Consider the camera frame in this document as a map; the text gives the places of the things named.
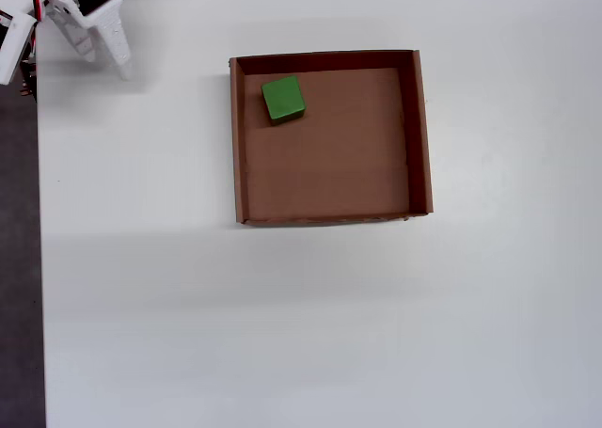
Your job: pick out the green cube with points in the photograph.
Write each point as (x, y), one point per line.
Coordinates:
(282, 99)

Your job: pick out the brown cardboard box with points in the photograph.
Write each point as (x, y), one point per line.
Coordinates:
(329, 164)

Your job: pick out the white wrist camera plate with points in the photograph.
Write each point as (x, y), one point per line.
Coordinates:
(14, 47)

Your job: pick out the small metal connector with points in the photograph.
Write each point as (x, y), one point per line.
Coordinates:
(28, 82)

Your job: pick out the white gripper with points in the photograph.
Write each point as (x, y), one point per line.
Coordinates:
(109, 32)

